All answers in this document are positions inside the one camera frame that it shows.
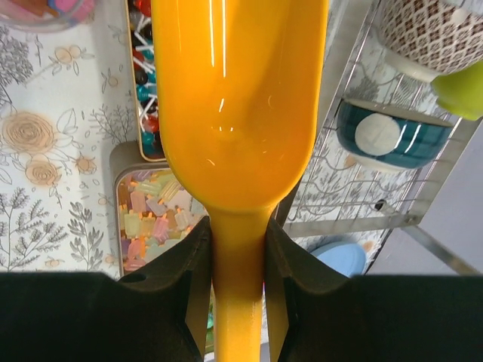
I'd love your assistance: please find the yellow plastic scoop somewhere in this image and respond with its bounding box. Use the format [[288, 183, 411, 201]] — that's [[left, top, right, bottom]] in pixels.
[[152, 1, 329, 361]]

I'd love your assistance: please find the small blue plate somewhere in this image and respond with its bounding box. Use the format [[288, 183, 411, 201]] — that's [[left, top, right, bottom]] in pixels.
[[312, 241, 367, 278]]

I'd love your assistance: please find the yellow-green bowl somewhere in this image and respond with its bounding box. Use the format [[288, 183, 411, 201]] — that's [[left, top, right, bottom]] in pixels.
[[431, 60, 482, 121]]

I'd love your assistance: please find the steel dish rack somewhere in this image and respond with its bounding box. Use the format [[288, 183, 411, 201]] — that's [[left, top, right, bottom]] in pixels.
[[278, 1, 482, 274]]

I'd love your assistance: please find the teal white mug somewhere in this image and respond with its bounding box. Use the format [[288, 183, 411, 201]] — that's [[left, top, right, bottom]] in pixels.
[[336, 97, 454, 172]]

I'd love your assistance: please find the popsicle candy tin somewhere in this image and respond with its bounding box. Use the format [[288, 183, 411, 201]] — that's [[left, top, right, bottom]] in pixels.
[[109, 142, 208, 275]]

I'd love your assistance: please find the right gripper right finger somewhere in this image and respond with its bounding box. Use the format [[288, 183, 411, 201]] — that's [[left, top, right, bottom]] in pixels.
[[264, 221, 482, 361]]

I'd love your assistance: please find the patterned bowl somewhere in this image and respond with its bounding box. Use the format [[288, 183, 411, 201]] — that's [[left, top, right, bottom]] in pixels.
[[378, 0, 482, 83]]

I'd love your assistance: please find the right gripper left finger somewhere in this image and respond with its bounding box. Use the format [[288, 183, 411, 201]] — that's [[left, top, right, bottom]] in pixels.
[[1, 217, 211, 361]]

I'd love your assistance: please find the clear glass jar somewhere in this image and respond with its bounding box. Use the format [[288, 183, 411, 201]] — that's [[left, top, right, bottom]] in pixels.
[[1, 0, 97, 32]]

